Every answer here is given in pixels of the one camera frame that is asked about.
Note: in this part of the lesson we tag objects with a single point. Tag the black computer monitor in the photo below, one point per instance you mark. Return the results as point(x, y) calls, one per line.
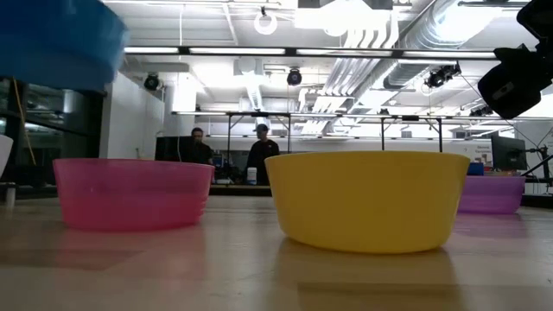
point(507, 153)
point(173, 149)

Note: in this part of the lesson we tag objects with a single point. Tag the white wipes canister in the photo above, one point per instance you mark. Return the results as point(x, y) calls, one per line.
point(252, 176)

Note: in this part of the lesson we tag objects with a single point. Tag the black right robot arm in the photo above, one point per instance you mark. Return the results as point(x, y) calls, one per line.
point(538, 17)

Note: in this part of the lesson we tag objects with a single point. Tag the purple plastic bowl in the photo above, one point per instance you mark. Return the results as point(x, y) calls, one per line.
point(492, 194)

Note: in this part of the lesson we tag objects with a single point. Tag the small gray post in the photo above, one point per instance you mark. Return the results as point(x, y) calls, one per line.
point(10, 195)

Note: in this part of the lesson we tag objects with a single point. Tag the black ceiling camera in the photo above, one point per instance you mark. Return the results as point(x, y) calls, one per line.
point(440, 76)
point(151, 82)
point(294, 77)

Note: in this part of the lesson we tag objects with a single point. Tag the blue plastic bowl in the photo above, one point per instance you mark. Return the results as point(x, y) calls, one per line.
point(56, 43)

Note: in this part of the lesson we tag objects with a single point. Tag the person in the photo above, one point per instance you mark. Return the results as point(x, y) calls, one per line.
point(201, 151)
point(261, 155)

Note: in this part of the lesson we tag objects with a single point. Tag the blue storage box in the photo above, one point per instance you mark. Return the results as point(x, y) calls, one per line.
point(475, 169)

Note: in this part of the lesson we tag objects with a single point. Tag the yellow plastic bowl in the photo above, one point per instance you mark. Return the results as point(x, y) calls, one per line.
point(367, 203)

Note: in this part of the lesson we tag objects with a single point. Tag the silver ventilation duct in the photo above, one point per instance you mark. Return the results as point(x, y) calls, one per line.
point(427, 30)

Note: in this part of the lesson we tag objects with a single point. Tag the black overhead light bar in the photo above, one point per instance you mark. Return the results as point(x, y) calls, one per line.
point(291, 51)

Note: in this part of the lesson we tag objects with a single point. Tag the pink translucent plastic bowl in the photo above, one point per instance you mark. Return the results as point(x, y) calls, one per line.
point(129, 194)

